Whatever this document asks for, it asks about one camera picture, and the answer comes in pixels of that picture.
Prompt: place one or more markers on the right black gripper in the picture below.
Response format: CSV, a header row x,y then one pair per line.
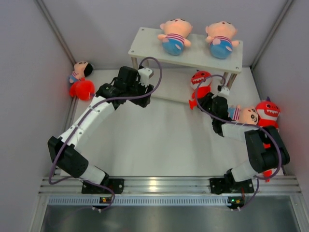
x,y
207,99

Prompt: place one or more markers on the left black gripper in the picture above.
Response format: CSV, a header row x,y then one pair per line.
x,y
144,95

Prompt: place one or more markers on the red shark plush round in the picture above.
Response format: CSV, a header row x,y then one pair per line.
x,y
83,90

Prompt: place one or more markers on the pink doll striped shirt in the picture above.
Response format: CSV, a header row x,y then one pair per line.
x,y
220,39

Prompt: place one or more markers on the pink doll blue pants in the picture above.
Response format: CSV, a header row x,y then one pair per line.
x,y
174,36

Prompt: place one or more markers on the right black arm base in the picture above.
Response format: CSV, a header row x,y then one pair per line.
x,y
221,185

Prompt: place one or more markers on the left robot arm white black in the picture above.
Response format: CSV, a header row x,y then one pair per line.
x,y
65,150

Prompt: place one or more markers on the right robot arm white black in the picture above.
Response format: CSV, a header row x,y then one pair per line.
x,y
252,136

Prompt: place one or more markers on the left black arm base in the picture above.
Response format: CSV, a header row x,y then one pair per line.
x,y
116,185

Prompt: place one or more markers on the white two-tier shelf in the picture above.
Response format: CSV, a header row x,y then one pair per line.
x,y
175,83

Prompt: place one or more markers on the pink doll black eyebrows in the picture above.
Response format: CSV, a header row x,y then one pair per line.
x,y
247,115

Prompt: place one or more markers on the black-haired doll left corner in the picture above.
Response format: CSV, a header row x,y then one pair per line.
x,y
81,70

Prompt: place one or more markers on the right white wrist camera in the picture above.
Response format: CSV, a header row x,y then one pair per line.
x,y
223,90

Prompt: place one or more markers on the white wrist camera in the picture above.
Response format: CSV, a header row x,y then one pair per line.
x,y
145,74
223,90

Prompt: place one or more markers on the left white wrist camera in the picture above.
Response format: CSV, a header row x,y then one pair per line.
x,y
145,74

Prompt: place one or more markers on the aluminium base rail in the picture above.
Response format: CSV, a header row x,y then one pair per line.
x,y
279,185

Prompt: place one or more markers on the white slotted cable duct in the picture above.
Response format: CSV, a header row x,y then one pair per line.
x,y
140,201

